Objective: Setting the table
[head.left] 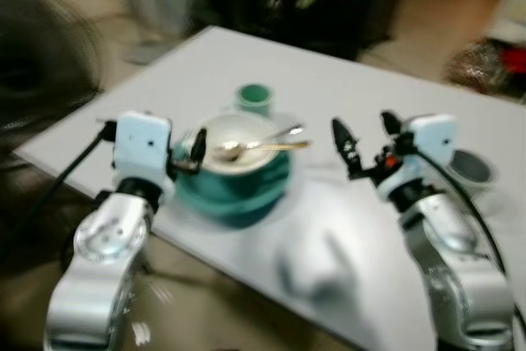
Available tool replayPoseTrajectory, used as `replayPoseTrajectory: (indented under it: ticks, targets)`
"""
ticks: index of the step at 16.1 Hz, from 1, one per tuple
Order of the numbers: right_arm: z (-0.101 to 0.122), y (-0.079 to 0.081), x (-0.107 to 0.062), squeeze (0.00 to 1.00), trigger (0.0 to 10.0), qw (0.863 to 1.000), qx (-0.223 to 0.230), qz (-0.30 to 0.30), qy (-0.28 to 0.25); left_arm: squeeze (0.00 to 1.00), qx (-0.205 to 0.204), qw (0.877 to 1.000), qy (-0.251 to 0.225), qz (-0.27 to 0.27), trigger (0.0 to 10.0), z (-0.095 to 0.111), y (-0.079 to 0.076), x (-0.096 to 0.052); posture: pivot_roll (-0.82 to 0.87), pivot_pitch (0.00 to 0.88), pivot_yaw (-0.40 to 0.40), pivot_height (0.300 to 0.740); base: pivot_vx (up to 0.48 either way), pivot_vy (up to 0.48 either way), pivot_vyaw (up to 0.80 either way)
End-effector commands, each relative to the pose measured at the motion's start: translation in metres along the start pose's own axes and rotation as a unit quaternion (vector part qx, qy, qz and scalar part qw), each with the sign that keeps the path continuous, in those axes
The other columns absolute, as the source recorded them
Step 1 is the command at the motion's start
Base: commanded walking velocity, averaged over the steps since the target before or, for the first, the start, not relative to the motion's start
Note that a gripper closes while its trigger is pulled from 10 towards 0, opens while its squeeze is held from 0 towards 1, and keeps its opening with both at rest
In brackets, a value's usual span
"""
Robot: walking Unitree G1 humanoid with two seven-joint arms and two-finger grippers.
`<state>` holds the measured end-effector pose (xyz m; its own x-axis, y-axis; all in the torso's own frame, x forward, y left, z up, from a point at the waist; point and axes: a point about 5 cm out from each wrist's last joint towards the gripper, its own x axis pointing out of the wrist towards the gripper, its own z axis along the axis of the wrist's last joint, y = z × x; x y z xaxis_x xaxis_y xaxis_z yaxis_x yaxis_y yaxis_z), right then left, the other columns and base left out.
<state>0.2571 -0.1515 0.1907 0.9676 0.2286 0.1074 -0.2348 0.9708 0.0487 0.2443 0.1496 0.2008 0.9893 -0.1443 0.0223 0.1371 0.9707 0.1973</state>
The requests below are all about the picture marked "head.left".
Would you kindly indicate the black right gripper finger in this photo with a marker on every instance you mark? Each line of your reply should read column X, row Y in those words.
column 347, row 147
column 391, row 124

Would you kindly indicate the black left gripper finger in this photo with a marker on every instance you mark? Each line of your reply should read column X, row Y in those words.
column 172, row 131
column 199, row 147

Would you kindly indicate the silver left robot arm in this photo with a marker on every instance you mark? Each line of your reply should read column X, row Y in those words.
column 103, row 240

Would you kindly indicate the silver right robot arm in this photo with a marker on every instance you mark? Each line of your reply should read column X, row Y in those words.
column 456, row 269

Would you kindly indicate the cream bowl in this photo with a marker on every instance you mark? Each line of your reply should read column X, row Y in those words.
column 246, row 131

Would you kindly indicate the teal plate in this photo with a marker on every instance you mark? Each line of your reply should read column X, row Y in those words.
column 234, row 196

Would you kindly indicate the green cup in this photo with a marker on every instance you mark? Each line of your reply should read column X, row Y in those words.
column 255, row 98

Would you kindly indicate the grey mug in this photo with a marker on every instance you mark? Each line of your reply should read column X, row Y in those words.
column 472, row 168

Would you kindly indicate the black shelf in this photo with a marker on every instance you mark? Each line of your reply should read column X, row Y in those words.
column 329, row 26

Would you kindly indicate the black standing fan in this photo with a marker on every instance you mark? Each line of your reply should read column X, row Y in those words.
column 45, row 55

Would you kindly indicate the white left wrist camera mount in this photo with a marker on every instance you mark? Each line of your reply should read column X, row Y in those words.
column 144, row 141

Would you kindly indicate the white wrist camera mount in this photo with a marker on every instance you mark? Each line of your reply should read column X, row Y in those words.
column 144, row 141
column 431, row 139

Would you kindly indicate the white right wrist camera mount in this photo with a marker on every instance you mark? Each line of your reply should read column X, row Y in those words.
column 431, row 139

